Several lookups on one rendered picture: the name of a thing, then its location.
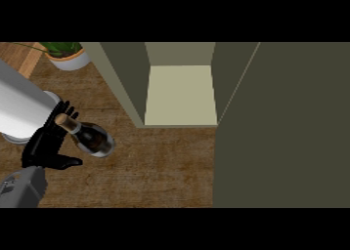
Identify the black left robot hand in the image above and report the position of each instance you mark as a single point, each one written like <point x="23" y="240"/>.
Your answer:
<point x="43" y="148"/>

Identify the green plant in white pot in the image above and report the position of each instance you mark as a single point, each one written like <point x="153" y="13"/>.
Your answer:
<point x="67" y="55"/>

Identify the dark olive cabinet door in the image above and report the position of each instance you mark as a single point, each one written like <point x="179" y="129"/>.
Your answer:
<point x="288" y="130"/>

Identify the olive green cabinet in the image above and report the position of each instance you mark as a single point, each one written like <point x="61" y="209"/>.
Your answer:
<point x="175" y="88"/>

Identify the dark wine bottle with cork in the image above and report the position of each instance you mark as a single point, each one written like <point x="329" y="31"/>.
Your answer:
<point x="92" y="138"/>

